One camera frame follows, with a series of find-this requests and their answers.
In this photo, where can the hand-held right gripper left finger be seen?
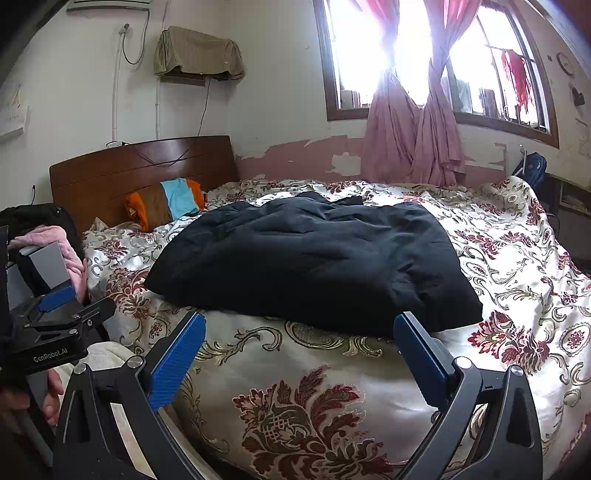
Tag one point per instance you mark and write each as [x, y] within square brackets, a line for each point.
[178, 364]

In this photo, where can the wooden wall shelf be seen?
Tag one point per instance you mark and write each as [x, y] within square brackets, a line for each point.
[182, 79]

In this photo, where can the pink fluffy garment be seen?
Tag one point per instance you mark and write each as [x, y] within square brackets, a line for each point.
[74, 258]

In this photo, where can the white wall pipe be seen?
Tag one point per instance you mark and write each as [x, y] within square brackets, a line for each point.
[117, 83]

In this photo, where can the pink curtain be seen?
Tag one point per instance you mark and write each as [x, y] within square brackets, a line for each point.
[438, 138]
[390, 129]

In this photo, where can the white fluffy cloth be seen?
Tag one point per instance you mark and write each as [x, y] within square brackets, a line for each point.
[111, 357]

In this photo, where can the blue backpack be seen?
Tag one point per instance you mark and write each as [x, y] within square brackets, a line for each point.
[533, 168]

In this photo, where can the floral bed quilt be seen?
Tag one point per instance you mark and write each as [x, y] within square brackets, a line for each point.
[517, 277]

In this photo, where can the white air conditioner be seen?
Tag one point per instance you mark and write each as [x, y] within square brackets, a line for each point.
[111, 4]

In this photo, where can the grey box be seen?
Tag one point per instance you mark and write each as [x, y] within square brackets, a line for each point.
[46, 265]

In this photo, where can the red hanging clothes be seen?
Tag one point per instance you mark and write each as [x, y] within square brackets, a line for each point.
[517, 76]

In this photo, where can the round wall clock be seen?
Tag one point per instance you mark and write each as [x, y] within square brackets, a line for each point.
[565, 63]

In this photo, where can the black wall ornament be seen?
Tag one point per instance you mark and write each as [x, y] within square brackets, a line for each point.
[577, 96]

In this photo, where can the wooden side desk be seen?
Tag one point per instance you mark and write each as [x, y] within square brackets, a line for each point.
[572, 194]

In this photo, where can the orange brown blue striped pillow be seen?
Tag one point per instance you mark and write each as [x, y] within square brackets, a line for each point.
[171, 198]

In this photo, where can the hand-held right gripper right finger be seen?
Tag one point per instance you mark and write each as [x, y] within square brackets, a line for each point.
[420, 357]

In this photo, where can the white power strip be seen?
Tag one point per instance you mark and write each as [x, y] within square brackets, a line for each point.
[113, 144]

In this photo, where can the black bag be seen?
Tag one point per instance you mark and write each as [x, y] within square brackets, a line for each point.
[41, 214]

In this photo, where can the cloth-covered wall shelf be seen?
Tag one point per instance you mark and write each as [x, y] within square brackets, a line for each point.
[198, 50]

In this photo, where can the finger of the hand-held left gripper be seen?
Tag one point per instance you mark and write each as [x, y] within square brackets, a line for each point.
[92, 311]
[57, 299]

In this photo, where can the wooden headboard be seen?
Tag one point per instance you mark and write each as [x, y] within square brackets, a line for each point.
[115, 175]

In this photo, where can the person's left hand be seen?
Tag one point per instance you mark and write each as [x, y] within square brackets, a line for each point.
[54, 401]

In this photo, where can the black padded jacket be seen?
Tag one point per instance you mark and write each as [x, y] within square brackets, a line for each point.
[314, 258]

